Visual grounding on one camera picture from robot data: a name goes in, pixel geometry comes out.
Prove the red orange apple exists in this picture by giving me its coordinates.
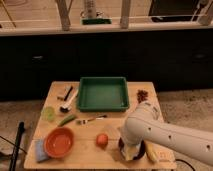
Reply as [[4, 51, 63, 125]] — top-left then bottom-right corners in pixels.
[[96, 133, 108, 148]]

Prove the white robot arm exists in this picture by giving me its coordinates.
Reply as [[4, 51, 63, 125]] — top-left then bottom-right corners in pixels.
[[121, 101, 213, 166]]

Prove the green plastic tray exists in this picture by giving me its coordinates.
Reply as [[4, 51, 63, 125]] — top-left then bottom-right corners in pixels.
[[77, 77, 130, 112]]

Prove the brown dried fruit cluster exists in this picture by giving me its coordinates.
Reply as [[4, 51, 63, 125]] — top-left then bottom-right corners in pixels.
[[137, 90, 148, 103]]

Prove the black brown utensil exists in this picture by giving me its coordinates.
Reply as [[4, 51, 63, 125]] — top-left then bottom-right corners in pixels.
[[57, 86, 73, 101]]

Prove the black white spoon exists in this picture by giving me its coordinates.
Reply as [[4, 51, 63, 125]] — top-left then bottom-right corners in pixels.
[[60, 91, 78, 113]]

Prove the green cucumber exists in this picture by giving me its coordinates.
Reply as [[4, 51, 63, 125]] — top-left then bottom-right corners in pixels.
[[58, 115, 76, 127]]

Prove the green base background device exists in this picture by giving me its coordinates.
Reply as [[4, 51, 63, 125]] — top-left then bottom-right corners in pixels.
[[81, 12, 112, 25]]

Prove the grey folded cloth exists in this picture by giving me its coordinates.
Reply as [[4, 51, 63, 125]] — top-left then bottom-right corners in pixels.
[[122, 145, 140, 160]]

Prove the dark round bowl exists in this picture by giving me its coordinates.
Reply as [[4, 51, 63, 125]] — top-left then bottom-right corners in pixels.
[[118, 138, 146, 160]]

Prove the orange bowl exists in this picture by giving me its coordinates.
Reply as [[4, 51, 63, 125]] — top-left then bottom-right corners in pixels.
[[44, 127, 74, 158]]

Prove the yellow banana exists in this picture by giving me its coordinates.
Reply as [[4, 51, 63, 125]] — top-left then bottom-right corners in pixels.
[[145, 141, 158, 163]]

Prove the black pole stand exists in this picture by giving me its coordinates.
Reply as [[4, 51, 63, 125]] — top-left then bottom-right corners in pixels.
[[9, 122, 25, 171]]

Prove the blue cloth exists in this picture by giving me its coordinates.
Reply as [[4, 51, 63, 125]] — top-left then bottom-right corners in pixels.
[[35, 139, 49, 163]]

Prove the black floor cable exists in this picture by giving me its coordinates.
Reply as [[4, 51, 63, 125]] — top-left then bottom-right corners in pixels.
[[175, 158, 197, 171]]

